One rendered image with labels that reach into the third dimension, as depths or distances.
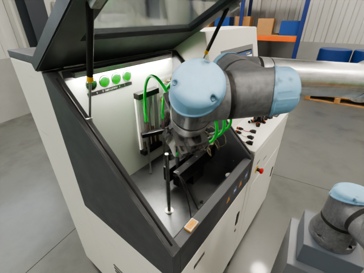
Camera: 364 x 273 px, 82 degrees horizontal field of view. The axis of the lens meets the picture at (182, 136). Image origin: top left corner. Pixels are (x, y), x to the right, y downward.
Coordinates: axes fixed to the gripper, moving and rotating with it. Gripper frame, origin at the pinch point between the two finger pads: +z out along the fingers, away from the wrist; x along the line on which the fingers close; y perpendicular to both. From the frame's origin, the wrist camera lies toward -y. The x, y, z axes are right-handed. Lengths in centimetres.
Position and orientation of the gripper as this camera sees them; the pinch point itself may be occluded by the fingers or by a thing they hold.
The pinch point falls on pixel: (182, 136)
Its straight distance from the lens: 61.6
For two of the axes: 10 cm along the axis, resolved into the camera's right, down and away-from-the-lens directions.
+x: 9.4, -3.3, 1.3
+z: -0.4, 2.6, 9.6
